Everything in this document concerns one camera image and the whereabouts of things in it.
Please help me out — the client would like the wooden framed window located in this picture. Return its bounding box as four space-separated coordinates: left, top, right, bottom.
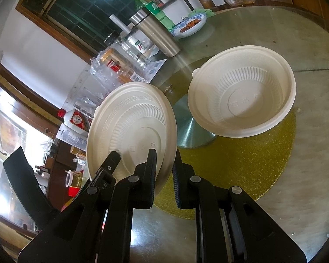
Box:
16 0 159 63

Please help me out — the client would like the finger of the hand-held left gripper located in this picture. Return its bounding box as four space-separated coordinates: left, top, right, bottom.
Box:
89 151 122 191

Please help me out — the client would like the white bottle with red cap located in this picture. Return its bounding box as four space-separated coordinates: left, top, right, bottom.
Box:
57 109 94 132

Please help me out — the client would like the green plastic bottle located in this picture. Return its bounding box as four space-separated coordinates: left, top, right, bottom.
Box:
130 0 176 30

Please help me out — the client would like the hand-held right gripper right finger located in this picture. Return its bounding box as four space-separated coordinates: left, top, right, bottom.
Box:
172 150 313 263

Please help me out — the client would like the clear bottle with pale label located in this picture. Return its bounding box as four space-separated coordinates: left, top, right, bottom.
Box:
57 124 89 151

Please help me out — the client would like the silver turntable base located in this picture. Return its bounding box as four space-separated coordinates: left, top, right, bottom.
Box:
173 93 217 149

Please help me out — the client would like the large cream disposable bowl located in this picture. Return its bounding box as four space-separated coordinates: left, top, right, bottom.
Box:
188 45 297 138

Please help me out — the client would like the clear plastic cup of tea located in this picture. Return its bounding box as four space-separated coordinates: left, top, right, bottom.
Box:
66 170 84 189

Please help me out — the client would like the stainless steel thermos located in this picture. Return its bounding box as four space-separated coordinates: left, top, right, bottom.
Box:
130 12 181 58

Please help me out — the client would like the roll of clear plastic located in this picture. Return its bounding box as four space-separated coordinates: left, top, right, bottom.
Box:
110 14 131 34

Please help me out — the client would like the blue patterned plate of food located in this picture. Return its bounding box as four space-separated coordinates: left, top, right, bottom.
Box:
170 12 207 39

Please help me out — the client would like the dark wooden cabinet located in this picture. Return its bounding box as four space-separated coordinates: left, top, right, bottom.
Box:
36 138 84 211

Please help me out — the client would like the gold glitter round mat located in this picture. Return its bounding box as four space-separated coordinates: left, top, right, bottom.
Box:
154 107 297 220

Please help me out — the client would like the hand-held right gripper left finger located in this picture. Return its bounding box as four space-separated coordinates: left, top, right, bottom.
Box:
18 148 157 263

